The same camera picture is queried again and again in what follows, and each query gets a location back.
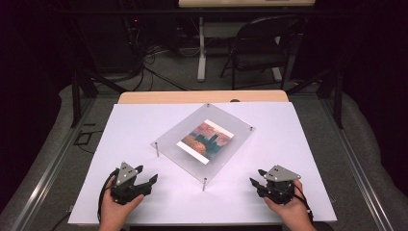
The white desk leg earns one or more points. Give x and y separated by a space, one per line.
201 54

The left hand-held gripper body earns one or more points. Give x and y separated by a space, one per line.
125 189

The white table board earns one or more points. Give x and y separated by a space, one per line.
224 199

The light wooden desk top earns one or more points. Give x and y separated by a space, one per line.
243 3

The clear acrylic photo frame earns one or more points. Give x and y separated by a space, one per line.
179 154

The person's right hand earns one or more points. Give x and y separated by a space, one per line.
292 211

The black folding chair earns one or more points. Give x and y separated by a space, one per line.
260 48

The black metal stand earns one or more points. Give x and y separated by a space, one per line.
336 96
77 93

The dark computer cabinet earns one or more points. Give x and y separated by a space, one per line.
106 41

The aluminium floor rail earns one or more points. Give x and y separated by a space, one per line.
356 166
48 173

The wooden table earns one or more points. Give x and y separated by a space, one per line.
179 97

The person's left hand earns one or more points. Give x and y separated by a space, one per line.
115 210

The colourful photo print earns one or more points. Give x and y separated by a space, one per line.
207 141

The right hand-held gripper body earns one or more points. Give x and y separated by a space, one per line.
279 187

